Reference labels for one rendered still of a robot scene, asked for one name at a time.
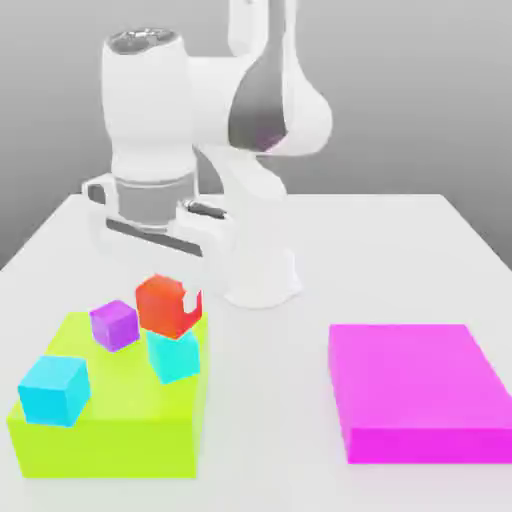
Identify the small turquoise cube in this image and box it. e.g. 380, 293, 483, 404
145, 328, 202, 386

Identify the small cyan cube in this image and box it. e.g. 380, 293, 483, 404
17, 354, 92, 429

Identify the small red cube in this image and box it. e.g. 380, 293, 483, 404
134, 273, 204, 341

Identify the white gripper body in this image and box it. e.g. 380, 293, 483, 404
90, 205, 237, 281

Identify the large lime box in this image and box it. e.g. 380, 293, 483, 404
6, 310, 210, 480

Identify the large magenta box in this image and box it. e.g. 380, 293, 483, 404
328, 322, 512, 466

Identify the small purple cube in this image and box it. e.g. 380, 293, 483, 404
88, 299, 141, 354

